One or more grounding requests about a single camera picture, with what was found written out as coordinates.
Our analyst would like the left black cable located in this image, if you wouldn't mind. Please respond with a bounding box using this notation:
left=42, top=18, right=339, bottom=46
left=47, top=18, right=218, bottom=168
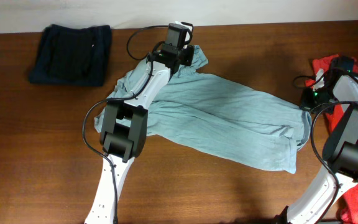
left=81, top=21, right=195, bottom=224

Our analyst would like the folded dark navy garment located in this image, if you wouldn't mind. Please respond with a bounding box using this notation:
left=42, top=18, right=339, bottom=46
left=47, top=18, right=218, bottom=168
left=28, top=24, right=112, bottom=86

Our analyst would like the right black cable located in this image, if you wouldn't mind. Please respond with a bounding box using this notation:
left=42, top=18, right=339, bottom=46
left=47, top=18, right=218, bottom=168
left=292, top=71, right=358, bottom=224

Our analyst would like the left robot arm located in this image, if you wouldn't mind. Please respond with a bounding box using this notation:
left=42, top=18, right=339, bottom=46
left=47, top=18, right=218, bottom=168
left=85, top=22, right=195, bottom=224

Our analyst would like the black cable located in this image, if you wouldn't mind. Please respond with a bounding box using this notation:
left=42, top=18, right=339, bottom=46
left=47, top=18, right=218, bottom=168
left=81, top=21, right=195, bottom=224
left=292, top=71, right=358, bottom=224

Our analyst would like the light blue t-shirt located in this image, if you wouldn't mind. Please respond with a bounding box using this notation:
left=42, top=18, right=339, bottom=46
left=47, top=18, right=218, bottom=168
left=93, top=44, right=313, bottom=174

